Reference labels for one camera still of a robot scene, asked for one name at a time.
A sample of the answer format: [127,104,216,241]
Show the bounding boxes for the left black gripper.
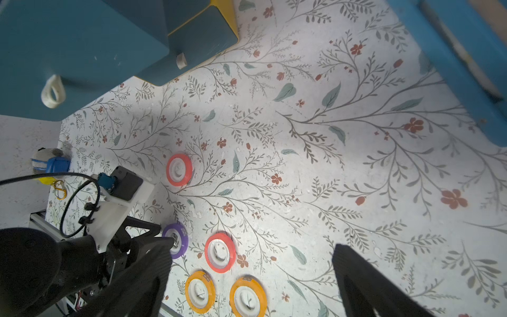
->
[95,216,161,285]

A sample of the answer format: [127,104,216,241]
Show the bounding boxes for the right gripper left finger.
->
[73,238,174,316]

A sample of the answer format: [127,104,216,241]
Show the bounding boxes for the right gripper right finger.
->
[332,244,432,316]

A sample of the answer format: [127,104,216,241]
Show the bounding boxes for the teal drawer cabinet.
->
[1,1,239,121]

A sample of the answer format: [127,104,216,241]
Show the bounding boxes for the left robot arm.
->
[1,217,174,316]

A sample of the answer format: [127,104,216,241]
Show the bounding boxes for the purple tape roll left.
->
[162,223,189,259]

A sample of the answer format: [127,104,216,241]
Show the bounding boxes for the yellow tape roll left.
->
[185,270,216,314]

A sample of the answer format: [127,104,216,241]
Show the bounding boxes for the yellow tape roll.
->
[230,276,267,317]
[185,270,216,314]

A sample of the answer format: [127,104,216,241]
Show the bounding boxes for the red tape roll upper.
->
[166,153,193,187]

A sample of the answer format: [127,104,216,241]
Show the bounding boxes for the red tape roll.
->
[166,153,193,187]
[205,232,236,273]

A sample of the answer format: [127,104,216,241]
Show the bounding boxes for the red tape roll lower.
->
[205,232,236,273]

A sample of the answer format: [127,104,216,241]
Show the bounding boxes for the yellow tape roll right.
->
[230,276,267,317]

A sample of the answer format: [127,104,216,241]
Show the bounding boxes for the yellow rubber band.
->
[51,180,67,201]

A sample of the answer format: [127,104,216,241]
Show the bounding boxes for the grey plush duck toy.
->
[31,147,71,174]

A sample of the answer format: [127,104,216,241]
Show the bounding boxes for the blue white toy crib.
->
[388,1,506,147]

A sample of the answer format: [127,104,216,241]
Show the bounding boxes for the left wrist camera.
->
[86,166,155,254]

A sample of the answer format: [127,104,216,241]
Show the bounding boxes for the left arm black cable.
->
[0,172,102,239]

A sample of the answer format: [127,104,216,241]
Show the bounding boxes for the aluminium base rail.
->
[29,211,65,242]

